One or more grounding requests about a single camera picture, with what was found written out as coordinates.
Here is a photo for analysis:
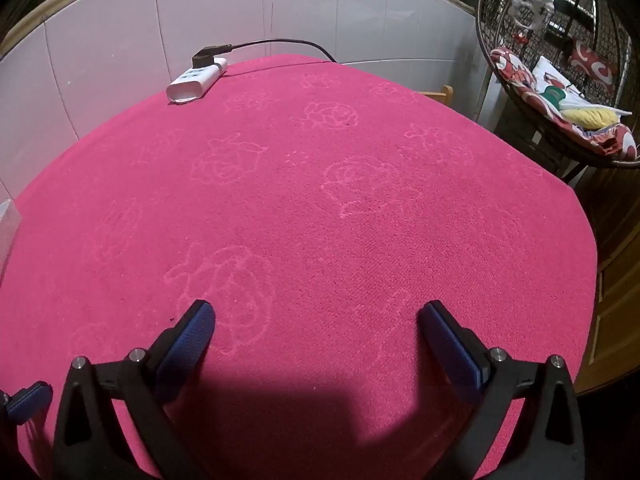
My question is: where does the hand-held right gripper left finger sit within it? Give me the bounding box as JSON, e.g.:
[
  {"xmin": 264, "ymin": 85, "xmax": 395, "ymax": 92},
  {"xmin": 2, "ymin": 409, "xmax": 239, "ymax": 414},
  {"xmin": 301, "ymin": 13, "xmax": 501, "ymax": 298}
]
[{"xmin": 51, "ymin": 300, "xmax": 217, "ymax": 480}]

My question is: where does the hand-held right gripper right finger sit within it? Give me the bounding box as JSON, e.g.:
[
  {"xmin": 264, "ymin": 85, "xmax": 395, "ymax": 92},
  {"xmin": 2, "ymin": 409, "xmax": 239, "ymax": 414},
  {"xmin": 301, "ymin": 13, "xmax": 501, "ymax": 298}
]
[{"xmin": 417, "ymin": 301, "xmax": 587, "ymax": 480}]

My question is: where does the black power plug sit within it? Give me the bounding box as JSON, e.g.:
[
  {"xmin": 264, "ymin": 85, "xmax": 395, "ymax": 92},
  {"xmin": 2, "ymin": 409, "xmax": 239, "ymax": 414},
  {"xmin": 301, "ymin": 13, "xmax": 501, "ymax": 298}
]
[{"xmin": 192, "ymin": 44, "xmax": 233, "ymax": 68}]

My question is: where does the white power strip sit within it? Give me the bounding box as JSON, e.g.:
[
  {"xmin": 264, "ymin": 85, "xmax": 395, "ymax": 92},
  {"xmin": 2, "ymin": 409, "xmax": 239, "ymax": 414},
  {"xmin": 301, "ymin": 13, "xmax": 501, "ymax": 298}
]
[{"xmin": 166, "ymin": 57, "xmax": 229, "ymax": 106}]

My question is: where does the yellow pillow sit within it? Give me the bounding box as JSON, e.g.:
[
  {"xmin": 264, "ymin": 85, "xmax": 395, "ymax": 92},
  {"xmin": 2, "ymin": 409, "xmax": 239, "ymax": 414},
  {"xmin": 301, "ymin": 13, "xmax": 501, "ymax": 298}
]
[{"xmin": 562, "ymin": 105, "xmax": 621, "ymax": 130}]

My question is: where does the red white patterned cushion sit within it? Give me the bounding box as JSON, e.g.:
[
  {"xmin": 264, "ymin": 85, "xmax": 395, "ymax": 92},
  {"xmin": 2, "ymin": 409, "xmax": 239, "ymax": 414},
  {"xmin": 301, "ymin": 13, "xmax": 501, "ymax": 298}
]
[{"xmin": 490, "ymin": 46, "xmax": 638, "ymax": 158}]

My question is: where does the wooden chair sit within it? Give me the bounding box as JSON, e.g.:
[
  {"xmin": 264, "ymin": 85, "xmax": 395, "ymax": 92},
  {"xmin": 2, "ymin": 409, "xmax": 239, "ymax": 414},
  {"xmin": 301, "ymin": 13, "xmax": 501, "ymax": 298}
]
[{"xmin": 417, "ymin": 85, "xmax": 455, "ymax": 108}]

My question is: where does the black power cable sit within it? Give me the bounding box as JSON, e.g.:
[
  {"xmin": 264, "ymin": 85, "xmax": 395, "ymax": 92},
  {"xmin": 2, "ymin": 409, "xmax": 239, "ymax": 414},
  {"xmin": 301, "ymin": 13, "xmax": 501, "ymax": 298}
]
[{"xmin": 227, "ymin": 39, "xmax": 337, "ymax": 63}]

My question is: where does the white printed pillow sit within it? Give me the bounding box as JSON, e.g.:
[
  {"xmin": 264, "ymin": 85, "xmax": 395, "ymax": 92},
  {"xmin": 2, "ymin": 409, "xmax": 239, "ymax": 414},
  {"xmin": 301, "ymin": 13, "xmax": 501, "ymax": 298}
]
[{"xmin": 532, "ymin": 57, "xmax": 631, "ymax": 116}]

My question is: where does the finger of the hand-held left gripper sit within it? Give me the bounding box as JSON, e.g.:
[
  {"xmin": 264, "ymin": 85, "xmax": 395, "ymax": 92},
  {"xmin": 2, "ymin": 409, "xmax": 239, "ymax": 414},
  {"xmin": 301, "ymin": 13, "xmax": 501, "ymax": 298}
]
[{"xmin": 0, "ymin": 381, "xmax": 53, "ymax": 426}]

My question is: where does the white hanging tassel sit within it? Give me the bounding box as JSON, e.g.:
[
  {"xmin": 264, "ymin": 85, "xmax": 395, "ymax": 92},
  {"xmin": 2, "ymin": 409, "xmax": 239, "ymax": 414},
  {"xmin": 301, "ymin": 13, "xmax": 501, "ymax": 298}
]
[{"xmin": 510, "ymin": 0, "xmax": 556, "ymax": 31}]

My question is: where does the red patterned pillow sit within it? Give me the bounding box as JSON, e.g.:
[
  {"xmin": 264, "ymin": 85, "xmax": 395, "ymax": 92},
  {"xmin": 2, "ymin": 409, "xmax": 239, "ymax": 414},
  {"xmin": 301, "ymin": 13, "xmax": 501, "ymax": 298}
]
[{"xmin": 570, "ymin": 42, "xmax": 618, "ymax": 93}]

